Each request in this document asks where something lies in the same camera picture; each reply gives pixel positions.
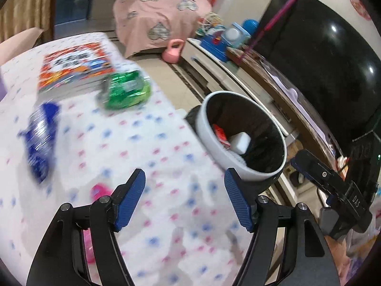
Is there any white foam block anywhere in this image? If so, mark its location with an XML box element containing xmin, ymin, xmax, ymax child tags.
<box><xmin>229</xmin><ymin>132</ymin><xmax>251</xmax><ymax>155</ymax></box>

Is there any blue foil wrapper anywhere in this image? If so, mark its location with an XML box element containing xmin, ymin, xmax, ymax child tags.
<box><xmin>19</xmin><ymin>102</ymin><xmax>60</xmax><ymax>184</ymax></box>

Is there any red milk carton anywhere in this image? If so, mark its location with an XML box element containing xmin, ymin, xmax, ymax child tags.
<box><xmin>212</xmin><ymin>124</ymin><xmax>231</xmax><ymax>148</ymax></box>

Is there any white trash bin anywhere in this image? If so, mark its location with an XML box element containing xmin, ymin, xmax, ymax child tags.
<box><xmin>185</xmin><ymin>91</ymin><xmax>287</xmax><ymax>194</ymax></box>

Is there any person's right hand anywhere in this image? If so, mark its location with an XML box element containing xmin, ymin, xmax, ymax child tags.
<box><xmin>325</xmin><ymin>236</ymin><xmax>350</xmax><ymax>285</ymax></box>

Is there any pink plastic piece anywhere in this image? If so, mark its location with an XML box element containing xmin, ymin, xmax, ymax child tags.
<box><xmin>90</xmin><ymin>183</ymin><xmax>112</xmax><ymax>201</ymax></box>

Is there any white dotted tablecloth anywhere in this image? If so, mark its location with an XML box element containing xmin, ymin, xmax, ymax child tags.
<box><xmin>1</xmin><ymin>33</ymin><xmax>250</xmax><ymax>285</ymax></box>

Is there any black television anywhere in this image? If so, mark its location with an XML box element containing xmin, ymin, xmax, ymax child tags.
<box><xmin>254</xmin><ymin>0</ymin><xmax>380</xmax><ymax>156</ymax></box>

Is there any green foil snack bag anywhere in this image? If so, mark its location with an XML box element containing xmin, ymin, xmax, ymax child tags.
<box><xmin>97</xmin><ymin>70</ymin><xmax>151</xmax><ymax>110</ymax></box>

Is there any purple water bottle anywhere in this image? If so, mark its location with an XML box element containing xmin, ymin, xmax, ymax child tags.
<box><xmin>0</xmin><ymin>68</ymin><xmax>8</xmax><ymax>101</ymax></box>

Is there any orange children's book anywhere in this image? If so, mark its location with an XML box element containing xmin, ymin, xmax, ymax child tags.
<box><xmin>37</xmin><ymin>42</ymin><xmax>115</xmax><ymax>95</ymax></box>

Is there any white TV cabinet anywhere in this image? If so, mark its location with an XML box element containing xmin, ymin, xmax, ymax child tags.
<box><xmin>181</xmin><ymin>37</ymin><xmax>346</xmax><ymax>203</ymax></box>

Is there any blue toy set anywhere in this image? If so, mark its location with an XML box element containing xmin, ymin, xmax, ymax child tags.
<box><xmin>196</xmin><ymin>12</ymin><xmax>259</xmax><ymax>62</ymax></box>

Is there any pink hula hoop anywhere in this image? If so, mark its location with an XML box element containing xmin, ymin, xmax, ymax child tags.
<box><xmin>239</xmin><ymin>0</ymin><xmax>297</xmax><ymax>62</ymax></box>

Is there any pink sofa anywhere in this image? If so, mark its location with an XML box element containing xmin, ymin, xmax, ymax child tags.
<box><xmin>0</xmin><ymin>27</ymin><xmax>43</xmax><ymax>66</ymax></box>

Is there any pink kettlebell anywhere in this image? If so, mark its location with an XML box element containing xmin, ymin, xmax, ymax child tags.
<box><xmin>161</xmin><ymin>39</ymin><xmax>185</xmax><ymax>64</ymax></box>

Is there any gold curtain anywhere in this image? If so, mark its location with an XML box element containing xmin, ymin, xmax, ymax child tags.
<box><xmin>1</xmin><ymin>0</ymin><xmax>55</xmax><ymax>43</ymax></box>

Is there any pink heart-pattern cover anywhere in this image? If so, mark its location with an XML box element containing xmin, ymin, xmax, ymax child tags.
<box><xmin>113</xmin><ymin>0</ymin><xmax>212</xmax><ymax>58</ymax></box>

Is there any red round wall sticker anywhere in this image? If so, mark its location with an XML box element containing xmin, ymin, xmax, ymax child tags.
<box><xmin>350</xmin><ymin>0</ymin><xmax>371</xmax><ymax>21</ymax></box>

